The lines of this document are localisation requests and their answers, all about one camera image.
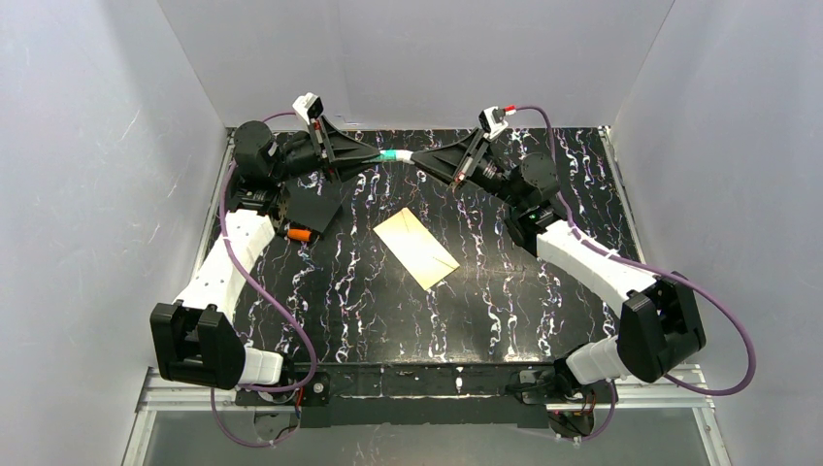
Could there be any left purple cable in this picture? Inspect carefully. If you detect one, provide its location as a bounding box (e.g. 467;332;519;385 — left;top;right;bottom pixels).
209;110;319;449

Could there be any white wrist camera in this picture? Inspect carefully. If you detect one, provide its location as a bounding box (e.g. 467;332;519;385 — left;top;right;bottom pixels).
478;105;517;142
292;92;324;125

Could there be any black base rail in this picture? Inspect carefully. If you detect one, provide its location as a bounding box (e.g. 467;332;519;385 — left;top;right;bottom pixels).
301;363;565;428

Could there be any white green glue stick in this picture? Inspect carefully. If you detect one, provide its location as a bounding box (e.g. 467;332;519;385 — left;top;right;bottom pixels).
378;150;402;163

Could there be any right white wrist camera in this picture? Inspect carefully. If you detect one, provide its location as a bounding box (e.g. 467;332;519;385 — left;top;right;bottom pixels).
478;105;517;142

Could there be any purple cable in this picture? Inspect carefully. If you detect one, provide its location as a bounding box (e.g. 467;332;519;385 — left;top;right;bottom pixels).
513;105;758;443
209;110;319;449

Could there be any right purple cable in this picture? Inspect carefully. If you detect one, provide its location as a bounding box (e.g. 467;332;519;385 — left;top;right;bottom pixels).
513;105;758;443

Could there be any white glue stick cap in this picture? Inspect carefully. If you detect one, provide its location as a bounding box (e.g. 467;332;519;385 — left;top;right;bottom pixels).
395;150;414;165

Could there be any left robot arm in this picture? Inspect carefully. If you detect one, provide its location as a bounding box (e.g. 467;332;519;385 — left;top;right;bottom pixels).
149;116;386;393

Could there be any aluminium table frame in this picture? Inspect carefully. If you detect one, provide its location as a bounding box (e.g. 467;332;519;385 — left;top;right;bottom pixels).
123;364;730;465

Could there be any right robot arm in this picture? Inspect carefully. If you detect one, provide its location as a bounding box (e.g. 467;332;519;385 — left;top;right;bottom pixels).
402;128;707;386

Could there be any white envelope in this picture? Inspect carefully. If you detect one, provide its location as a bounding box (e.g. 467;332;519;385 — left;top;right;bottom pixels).
373;208;460;290

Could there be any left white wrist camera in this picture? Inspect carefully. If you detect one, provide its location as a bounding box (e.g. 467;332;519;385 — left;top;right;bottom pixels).
292;92;324;125

